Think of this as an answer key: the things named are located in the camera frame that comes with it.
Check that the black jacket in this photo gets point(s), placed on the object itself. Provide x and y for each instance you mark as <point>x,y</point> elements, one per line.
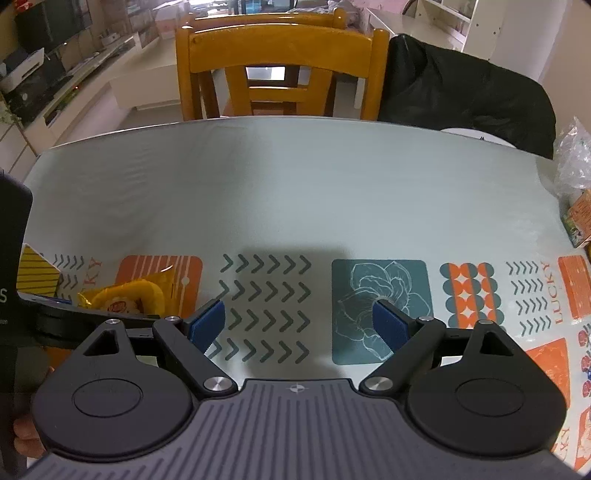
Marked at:
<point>466,92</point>

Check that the white shelf unit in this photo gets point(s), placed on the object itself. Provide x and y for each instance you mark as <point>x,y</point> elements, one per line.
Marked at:
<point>466,21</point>

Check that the computer monitor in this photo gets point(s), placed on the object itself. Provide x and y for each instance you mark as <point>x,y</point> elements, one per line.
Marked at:
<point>268,5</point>

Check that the person's left hand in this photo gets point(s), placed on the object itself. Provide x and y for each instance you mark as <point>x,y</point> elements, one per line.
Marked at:
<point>27,437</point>

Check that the white television cabinet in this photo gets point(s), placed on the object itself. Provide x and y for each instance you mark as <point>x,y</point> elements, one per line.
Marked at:
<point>87,74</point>

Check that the desktop with printed tablecloth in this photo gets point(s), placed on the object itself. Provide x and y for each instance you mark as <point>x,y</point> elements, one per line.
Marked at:
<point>295,194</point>

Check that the orange carton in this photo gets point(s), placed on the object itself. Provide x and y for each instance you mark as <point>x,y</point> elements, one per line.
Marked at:
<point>579,219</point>

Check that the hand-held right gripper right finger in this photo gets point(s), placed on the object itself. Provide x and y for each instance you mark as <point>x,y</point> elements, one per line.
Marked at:
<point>387,325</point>

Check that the black television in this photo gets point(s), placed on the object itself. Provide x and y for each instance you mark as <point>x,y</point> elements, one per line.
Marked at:
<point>51,21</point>

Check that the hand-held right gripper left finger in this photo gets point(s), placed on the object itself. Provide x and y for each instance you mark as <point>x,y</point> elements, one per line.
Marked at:
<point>207,326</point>

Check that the yellow snack packet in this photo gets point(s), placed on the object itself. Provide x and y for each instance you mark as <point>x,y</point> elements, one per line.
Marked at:
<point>124,297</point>

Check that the white side table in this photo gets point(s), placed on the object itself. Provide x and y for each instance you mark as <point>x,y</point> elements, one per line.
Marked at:
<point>415,27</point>

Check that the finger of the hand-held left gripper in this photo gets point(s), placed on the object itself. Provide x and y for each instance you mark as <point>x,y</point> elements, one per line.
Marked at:
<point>69,324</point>

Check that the wooden chair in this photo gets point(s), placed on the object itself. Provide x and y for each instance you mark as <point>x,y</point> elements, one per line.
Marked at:
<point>263,19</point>
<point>281,50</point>

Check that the clear plastic bag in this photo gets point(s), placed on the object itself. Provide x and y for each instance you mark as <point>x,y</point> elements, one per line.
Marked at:
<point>575,157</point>

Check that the white printer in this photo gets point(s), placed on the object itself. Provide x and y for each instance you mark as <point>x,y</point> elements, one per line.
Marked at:
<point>21,69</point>

